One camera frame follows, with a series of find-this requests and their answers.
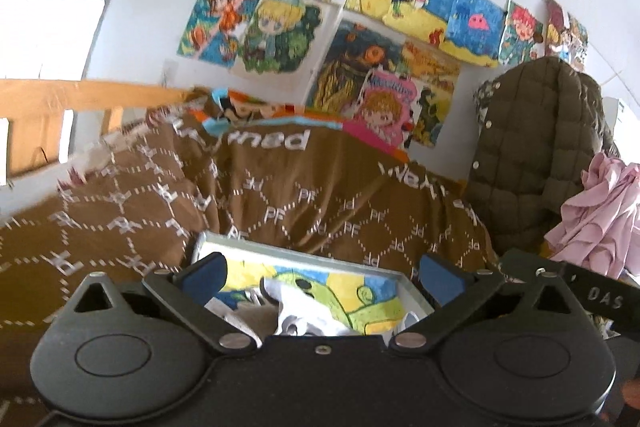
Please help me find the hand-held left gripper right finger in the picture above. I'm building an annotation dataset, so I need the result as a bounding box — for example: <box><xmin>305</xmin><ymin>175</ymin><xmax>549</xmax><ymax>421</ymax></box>
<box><xmin>390</xmin><ymin>252</ymin><xmax>571</xmax><ymax>354</ymax></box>

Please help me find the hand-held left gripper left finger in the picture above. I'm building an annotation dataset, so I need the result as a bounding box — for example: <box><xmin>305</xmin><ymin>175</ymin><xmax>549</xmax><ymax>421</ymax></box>
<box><xmin>72</xmin><ymin>252</ymin><xmax>257</xmax><ymax>356</ymax></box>

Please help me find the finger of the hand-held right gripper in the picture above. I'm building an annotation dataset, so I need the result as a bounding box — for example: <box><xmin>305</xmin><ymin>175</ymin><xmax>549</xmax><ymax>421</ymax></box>
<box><xmin>499</xmin><ymin>249</ymin><xmax>568</xmax><ymax>289</ymax></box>

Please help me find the beige cloth drawstring bag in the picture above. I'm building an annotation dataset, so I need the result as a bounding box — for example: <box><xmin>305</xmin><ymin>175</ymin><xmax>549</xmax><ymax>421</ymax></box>
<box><xmin>224</xmin><ymin>306</ymin><xmax>280</xmax><ymax>339</ymax></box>

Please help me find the metal tray with cartoon print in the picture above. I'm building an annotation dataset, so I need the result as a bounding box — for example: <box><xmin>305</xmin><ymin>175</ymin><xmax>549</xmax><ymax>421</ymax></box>
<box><xmin>192</xmin><ymin>230</ymin><xmax>437</xmax><ymax>339</ymax></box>

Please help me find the grey white cloth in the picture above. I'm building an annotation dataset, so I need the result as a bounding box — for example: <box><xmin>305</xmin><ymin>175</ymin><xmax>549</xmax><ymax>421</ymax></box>
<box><xmin>259</xmin><ymin>276</ymin><xmax>353</xmax><ymax>339</ymax></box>

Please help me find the pink cloth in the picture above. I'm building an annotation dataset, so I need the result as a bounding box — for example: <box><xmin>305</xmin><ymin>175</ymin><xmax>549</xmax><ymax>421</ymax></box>
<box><xmin>544</xmin><ymin>153</ymin><xmax>640</xmax><ymax>282</ymax></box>

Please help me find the olive quilted jacket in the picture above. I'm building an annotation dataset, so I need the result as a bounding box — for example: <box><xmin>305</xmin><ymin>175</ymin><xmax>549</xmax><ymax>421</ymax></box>
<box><xmin>466</xmin><ymin>56</ymin><xmax>620</xmax><ymax>269</ymax></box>

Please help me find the brown printed blanket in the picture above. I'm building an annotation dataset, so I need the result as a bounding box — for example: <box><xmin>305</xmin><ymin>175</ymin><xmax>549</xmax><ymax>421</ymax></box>
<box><xmin>0</xmin><ymin>88</ymin><xmax>507</xmax><ymax>408</ymax></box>

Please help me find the white brown patterned bedsheet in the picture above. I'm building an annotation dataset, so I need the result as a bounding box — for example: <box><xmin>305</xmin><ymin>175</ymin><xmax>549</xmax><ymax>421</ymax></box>
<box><xmin>56</xmin><ymin>107</ymin><xmax>168</xmax><ymax>190</ymax></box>

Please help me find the pink figure poster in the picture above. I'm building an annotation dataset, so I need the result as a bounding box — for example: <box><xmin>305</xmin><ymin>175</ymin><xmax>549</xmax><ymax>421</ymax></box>
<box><xmin>349</xmin><ymin>68</ymin><xmax>420</xmax><ymax>148</ymax></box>

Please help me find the yellow landscape poster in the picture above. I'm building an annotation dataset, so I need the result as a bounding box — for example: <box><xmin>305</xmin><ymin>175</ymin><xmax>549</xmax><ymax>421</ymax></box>
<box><xmin>399</xmin><ymin>41</ymin><xmax>462</xmax><ymax>148</ymax></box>

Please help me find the red-haired figure teal poster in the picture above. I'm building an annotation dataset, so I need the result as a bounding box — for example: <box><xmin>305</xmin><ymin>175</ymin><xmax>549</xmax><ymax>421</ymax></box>
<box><xmin>499</xmin><ymin>0</ymin><xmax>545</xmax><ymax>66</ymax></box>

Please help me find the dark swirl fish poster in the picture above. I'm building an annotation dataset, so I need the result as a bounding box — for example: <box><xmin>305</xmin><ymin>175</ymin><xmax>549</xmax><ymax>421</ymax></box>
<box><xmin>304</xmin><ymin>19</ymin><xmax>407</xmax><ymax>118</ymax></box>

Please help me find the pink jellyfish blue poster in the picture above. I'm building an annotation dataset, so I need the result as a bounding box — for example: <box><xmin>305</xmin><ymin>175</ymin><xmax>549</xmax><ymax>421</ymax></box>
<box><xmin>441</xmin><ymin>0</ymin><xmax>507</xmax><ymax>68</ymax></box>

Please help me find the blond figure green poster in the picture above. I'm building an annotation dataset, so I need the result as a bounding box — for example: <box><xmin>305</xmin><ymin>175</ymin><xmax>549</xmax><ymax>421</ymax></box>
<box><xmin>234</xmin><ymin>0</ymin><xmax>327</xmax><ymax>81</ymax></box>

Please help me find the orange-haired figure blue poster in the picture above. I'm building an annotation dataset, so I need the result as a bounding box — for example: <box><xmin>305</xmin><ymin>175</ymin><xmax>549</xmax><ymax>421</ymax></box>
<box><xmin>176</xmin><ymin>0</ymin><xmax>264</xmax><ymax>68</ymax></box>

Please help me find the window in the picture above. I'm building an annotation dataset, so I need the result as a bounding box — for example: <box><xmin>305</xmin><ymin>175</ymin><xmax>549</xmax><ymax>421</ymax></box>
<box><xmin>0</xmin><ymin>0</ymin><xmax>115</xmax><ymax>84</ymax></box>

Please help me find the wooden bed rail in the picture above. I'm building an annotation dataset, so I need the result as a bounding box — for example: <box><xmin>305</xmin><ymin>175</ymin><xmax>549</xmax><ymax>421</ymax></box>
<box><xmin>0</xmin><ymin>78</ymin><xmax>202</xmax><ymax>182</ymax></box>

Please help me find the small figures wall poster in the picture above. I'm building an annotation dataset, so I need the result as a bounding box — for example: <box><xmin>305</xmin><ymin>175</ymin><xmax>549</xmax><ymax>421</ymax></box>
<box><xmin>544</xmin><ymin>0</ymin><xmax>590</xmax><ymax>74</ymax></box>

